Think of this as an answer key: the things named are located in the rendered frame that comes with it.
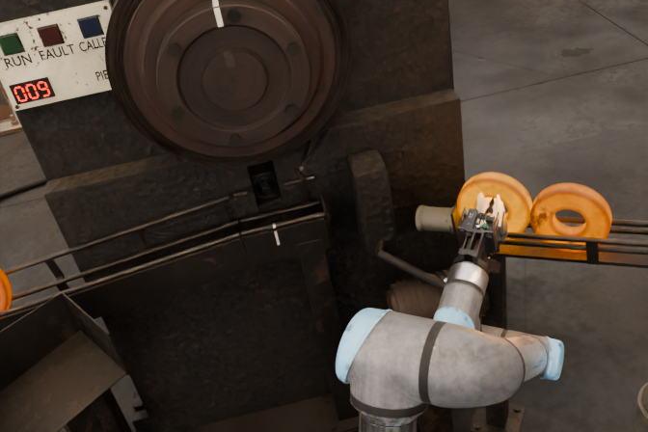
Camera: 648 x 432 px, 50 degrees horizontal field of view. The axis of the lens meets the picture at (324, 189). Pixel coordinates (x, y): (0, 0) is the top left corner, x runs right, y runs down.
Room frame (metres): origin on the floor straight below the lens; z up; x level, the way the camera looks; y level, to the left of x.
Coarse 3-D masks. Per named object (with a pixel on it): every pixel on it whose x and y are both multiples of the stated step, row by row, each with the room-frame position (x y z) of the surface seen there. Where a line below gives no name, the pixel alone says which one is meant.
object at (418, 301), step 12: (444, 276) 1.19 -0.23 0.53; (396, 288) 1.18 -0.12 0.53; (408, 288) 1.17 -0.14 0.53; (420, 288) 1.17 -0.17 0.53; (432, 288) 1.16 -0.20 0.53; (396, 300) 1.15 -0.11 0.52; (408, 300) 1.15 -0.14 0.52; (420, 300) 1.14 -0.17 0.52; (432, 300) 1.14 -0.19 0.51; (408, 312) 1.12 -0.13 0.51; (420, 312) 1.12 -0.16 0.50; (432, 312) 1.12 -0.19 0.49; (480, 312) 1.12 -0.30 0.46; (432, 408) 1.13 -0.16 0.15; (444, 408) 1.13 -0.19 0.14; (420, 420) 1.15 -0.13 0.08; (432, 420) 1.13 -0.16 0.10; (444, 420) 1.13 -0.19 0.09
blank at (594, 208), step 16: (544, 192) 1.11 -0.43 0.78; (560, 192) 1.08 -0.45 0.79; (576, 192) 1.06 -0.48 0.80; (592, 192) 1.07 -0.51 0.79; (544, 208) 1.09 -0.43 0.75; (560, 208) 1.08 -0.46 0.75; (576, 208) 1.06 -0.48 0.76; (592, 208) 1.05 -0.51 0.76; (608, 208) 1.05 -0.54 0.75; (544, 224) 1.09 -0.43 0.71; (560, 224) 1.10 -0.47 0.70; (592, 224) 1.04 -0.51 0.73; (608, 224) 1.03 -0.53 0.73; (544, 240) 1.09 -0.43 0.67
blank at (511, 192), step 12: (468, 180) 1.20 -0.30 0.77; (480, 180) 1.17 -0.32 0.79; (492, 180) 1.16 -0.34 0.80; (504, 180) 1.15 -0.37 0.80; (516, 180) 1.16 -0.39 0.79; (468, 192) 1.18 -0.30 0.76; (480, 192) 1.17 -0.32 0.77; (492, 192) 1.15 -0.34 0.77; (504, 192) 1.14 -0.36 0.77; (516, 192) 1.13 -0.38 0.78; (468, 204) 1.18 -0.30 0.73; (516, 204) 1.13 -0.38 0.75; (528, 204) 1.12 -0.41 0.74; (516, 216) 1.13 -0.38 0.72; (528, 216) 1.11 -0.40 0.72; (516, 228) 1.13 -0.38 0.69
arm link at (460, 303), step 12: (444, 288) 0.96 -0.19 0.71; (456, 288) 0.94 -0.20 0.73; (468, 288) 0.93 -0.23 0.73; (444, 300) 0.93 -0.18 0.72; (456, 300) 0.91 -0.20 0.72; (468, 300) 0.91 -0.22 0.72; (480, 300) 0.92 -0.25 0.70; (444, 312) 0.90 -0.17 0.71; (456, 312) 0.89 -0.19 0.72; (468, 312) 0.89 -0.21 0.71; (468, 324) 0.87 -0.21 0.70
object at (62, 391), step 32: (32, 320) 1.12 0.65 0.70; (64, 320) 1.15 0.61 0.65; (0, 352) 1.07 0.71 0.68; (32, 352) 1.10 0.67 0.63; (64, 352) 1.11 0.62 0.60; (96, 352) 1.09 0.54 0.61; (0, 384) 1.05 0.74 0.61; (32, 384) 1.04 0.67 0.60; (64, 384) 1.02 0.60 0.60; (96, 384) 1.00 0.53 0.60; (0, 416) 0.98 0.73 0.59; (32, 416) 0.96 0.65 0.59; (64, 416) 0.94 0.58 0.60; (96, 416) 1.02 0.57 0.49
